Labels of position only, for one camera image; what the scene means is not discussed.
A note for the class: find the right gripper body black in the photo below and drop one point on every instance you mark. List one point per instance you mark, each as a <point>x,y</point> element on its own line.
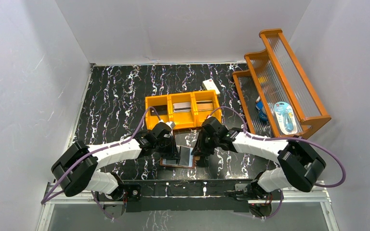
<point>215,139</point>

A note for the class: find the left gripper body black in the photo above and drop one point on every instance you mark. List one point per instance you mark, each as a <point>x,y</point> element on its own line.
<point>171,149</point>

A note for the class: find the black credit card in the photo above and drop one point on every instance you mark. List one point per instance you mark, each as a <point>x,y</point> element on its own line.
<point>185,155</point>

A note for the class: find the brown leather card holder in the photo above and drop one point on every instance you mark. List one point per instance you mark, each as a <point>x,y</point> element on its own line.
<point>175,163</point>

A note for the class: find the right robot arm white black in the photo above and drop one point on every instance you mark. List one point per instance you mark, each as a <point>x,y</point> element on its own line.
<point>299,164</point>

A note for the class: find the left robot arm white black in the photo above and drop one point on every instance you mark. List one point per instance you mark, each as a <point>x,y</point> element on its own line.
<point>78,168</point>

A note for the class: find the card in right bin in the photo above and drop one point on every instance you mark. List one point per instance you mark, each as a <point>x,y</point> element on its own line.
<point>205,106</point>

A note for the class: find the silver card in middle bin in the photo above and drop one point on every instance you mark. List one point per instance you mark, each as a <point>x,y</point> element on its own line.
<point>182,107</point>

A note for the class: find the right orange bin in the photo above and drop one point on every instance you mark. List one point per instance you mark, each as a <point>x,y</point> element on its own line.
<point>205,95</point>

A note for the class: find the orange bin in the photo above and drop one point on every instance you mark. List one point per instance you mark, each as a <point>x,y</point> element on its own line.
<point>205,95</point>
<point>159,110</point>
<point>183,113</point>

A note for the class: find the left orange bin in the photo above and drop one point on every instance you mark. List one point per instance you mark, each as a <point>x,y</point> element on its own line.
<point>159,110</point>

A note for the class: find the middle orange bin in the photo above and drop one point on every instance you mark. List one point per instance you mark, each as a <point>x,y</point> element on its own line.
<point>183,113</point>

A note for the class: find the white small box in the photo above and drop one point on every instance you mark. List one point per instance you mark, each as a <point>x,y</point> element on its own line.
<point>210,85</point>

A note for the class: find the orange wooden shelf rack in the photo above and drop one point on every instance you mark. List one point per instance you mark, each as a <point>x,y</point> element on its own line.
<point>276,75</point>

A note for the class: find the blue packaged item on shelf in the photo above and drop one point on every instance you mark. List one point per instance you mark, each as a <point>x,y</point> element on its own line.
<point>285,118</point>

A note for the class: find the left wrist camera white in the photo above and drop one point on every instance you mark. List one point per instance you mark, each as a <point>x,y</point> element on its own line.
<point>170,124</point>

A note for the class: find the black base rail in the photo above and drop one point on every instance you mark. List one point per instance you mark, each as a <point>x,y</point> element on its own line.
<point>241,203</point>

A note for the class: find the aluminium frame rail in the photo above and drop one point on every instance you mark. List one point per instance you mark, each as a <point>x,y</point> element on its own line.
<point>300,194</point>

